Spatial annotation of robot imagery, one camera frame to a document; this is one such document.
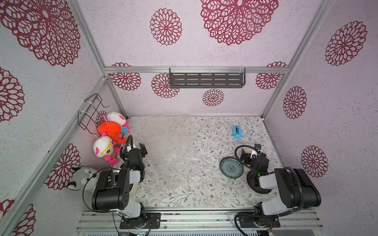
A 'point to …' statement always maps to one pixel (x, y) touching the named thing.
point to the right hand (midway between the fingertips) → (251, 148)
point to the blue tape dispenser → (237, 132)
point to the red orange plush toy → (111, 129)
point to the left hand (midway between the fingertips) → (133, 147)
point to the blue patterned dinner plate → (231, 167)
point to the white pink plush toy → (119, 118)
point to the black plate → (253, 180)
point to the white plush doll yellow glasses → (105, 146)
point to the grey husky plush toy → (83, 179)
